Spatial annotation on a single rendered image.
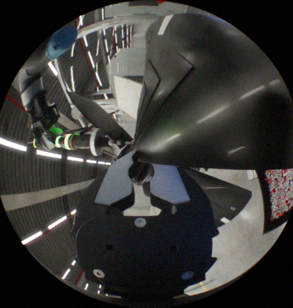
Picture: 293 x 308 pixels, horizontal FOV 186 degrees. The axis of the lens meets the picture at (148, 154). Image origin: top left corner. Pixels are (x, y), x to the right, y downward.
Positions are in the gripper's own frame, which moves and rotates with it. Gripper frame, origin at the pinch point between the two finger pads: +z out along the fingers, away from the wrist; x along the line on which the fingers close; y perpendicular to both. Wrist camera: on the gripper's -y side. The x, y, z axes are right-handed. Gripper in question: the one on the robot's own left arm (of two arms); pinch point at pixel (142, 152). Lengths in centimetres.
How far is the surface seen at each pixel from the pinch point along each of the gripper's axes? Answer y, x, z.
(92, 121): -2.0, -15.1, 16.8
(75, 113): -5, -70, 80
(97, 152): 4.3, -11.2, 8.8
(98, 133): 0.5, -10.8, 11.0
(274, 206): 7.6, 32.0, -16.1
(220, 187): 10.3, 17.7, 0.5
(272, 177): 3.7, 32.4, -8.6
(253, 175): 43, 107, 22
